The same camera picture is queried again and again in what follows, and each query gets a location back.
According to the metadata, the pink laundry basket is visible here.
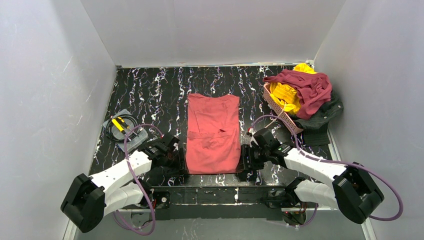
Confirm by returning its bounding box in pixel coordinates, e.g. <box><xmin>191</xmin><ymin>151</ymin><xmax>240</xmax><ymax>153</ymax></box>
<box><xmin>262</xmin><ymin>83</ymin><xmax>303</xmax><ymax>135</ymax></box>

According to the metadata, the clear plastic case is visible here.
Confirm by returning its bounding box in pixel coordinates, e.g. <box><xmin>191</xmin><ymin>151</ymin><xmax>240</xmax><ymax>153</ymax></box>
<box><xmin>102</xmin><ymin>109</ymin><xmax>148</xmax><ymax>152</ymax></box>

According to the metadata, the yellow garment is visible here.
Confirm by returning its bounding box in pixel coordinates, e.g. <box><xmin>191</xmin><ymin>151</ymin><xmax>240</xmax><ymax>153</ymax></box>
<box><xmin>269</xmin><ymin>63</ymin><xmax>317</xmax><ymax>115</ymax></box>

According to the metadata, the black garment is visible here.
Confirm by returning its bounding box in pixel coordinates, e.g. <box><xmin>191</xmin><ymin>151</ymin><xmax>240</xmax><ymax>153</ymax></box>
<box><xmin>290</xmin><ymin>90</ymin><xmax>344</xmax><ymax>146</ymax></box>

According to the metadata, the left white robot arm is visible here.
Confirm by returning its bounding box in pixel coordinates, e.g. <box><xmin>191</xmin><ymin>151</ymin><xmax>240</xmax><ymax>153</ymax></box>
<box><xmin>60</xmin><ymin>133</ymin><xmax>185</xmax><ymax>233</ymax></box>

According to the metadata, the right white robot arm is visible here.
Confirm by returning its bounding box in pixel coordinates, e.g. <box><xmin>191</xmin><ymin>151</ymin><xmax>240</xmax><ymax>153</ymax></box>
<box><xmin>240</xmin><ymin>128</ymin><xmax>385</xmax><ymax>224</ymax></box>

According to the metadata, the coiled black cable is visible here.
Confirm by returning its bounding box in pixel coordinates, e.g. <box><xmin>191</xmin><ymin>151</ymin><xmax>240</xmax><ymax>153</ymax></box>
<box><xmin>105</xmin><ymin>114</ymin><xmax>139</xmax><ymax>144</ymax></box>

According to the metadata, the yellow black screwdriver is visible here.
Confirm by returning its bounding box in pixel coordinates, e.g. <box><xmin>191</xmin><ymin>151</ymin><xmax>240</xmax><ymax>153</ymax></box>
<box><xmin>115</xmin><ymin>114</ymin><xmax>137</xmax><ymax>135</ymax></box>
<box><xmin>111</xmin><ymin>117</ymin><xmax>130</xmax><ymax>137</ymax></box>

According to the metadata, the coral pink t-shirt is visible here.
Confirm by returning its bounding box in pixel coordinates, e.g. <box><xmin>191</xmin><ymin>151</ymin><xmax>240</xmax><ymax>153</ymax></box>
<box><xmin>185</xmin><ymin>93</ymin><xmax>241</xmax><ymax>175</ymax></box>

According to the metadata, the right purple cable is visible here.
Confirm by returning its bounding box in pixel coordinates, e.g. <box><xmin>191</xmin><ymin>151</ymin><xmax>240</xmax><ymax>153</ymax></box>
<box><xmin>250</xmin><ymin>114</ymin><xmax>404</xmax><ymax>228</ymax></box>

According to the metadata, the maroon garment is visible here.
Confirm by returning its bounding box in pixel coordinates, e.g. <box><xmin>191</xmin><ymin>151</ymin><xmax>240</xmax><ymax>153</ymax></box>
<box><xmin>263</xmin><ymin>69</ymin><xmax>333</xmax><ymax>120</ymax></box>

